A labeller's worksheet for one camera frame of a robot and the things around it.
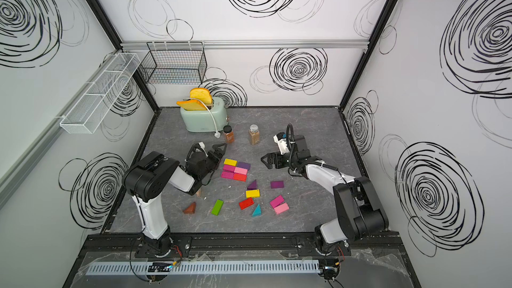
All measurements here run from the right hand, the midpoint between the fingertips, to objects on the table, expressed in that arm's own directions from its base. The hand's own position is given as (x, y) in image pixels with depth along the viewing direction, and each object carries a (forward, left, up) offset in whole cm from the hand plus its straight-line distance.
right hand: (270, 158), depth 88 cm
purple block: (+1, +13, -9) cm, 16 cm away
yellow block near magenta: (+2, +19, -8) cm, 21 cm away
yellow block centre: (-13, +7, -9) cm, 17 cm away
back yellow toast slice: (+28, +34, +12) cm, 46 cm away
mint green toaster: (+19, +35, +3) cm, 40 cm away
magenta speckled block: (-5, +20, -7) cm, 22 cm away
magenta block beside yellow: (0, +20, -9) cm, 22 cm away
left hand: (+6, +22, -3) cm, 23 cm away
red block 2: (-18, +10, -8) cm, 22 cm away
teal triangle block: (-21, +5, -7) cm, 23 cm away
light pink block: (-2, +14, -8) cm, 16 cm away
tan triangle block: (-17, +28, +2) cm, 33 cm away
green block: (-19, +22, -8) cm, 30 cm away
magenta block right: (-16, -3, -9) cm, 18 cm away
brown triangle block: (-21, +33, -7) cm, 40 cm away
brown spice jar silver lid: (+14, +8, -1) cm, 16 cm away
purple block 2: (-8, -3, -10) cm, 13 cm away
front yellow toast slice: (+22, +38, +11) cm, 45 cm away
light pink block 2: (-19, -5, -9) cm, 22 cm away
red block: (-5, +14, -9) cm, 18 cm away
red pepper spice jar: (+14, +21, -2) cm, 25 cm away
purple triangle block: (-10, +8, -8) cm, 15 cm away
